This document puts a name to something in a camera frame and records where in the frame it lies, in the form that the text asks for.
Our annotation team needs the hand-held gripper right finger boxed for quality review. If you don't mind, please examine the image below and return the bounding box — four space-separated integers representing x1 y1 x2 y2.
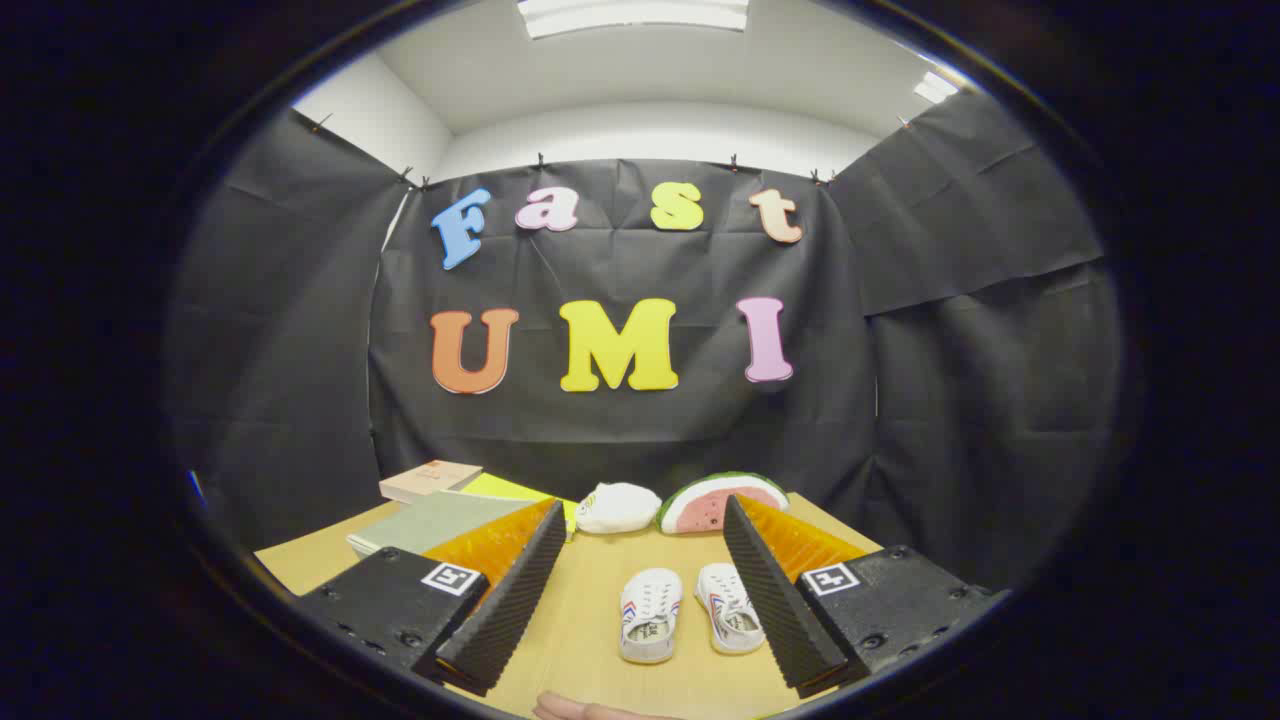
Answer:
722 494 1011 700

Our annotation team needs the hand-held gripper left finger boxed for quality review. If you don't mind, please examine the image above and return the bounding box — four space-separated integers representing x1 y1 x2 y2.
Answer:
295 497 568 699

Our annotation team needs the white canvas shoe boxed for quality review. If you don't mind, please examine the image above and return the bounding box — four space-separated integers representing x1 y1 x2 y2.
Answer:
695 562 767 656
618 567 685 665

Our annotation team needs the grey-green fabric storage box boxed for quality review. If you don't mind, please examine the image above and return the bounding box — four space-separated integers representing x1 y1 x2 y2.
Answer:
347 490 541 559

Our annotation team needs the watermelon slice plush toy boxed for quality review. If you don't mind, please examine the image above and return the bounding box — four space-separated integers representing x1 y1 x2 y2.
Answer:
657 472 791 535

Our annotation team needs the yellow book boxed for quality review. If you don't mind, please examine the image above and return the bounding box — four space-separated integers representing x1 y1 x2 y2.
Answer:
455 472 579 536

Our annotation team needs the white plush toy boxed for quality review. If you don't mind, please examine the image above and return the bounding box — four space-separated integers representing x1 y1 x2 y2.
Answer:
575 482 663 535

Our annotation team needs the beige paperback book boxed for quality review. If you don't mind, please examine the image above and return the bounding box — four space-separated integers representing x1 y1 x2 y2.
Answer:
379 460 484 504

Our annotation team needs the long ceiling light panel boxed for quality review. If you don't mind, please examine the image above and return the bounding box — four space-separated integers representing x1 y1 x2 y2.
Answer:
517 0 749 39

